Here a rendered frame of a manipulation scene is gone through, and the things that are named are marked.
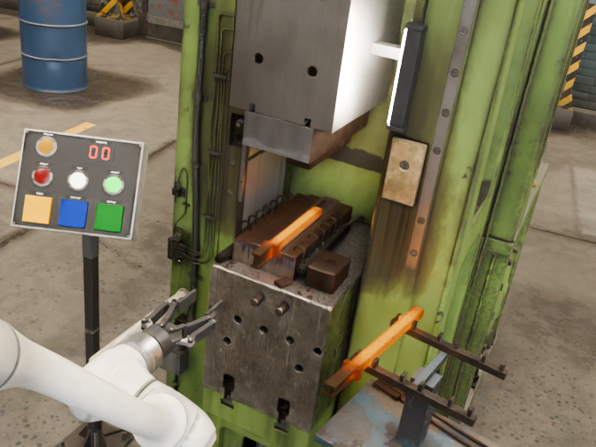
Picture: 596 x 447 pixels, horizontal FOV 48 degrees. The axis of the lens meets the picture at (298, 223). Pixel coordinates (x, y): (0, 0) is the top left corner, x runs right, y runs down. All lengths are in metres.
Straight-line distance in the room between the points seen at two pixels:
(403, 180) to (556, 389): 1.82
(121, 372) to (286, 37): 0.87
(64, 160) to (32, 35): 4.44
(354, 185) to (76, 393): 1.37
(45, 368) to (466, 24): 1.18
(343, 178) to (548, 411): 1.51
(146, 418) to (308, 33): 0.95
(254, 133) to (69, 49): 4.71
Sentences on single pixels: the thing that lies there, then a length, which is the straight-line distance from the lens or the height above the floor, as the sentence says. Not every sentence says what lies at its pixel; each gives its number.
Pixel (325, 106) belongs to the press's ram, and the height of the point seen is 1.43.
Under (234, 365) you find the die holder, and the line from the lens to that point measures 2.07.
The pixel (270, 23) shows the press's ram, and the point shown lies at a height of 1.60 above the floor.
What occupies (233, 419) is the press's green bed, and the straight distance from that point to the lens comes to 2.20.
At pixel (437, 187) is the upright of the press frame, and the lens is 1.78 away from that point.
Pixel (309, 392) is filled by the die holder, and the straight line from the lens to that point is 1.98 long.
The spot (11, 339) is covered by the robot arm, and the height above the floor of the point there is 1.35.
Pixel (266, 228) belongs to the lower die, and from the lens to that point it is 1.98.
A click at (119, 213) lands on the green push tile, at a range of 1.95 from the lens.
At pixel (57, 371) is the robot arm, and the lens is 1.07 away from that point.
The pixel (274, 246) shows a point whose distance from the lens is 1.84.
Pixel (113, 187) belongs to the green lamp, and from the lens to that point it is 1.96.
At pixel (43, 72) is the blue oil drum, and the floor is 0.18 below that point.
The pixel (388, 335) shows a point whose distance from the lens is 1.70.
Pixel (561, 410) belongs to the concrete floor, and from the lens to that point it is 3.26.
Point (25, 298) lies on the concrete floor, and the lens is 3.47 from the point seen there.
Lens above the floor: 1.90
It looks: 26 degrees down
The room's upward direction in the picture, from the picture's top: 8 degrees clockwise
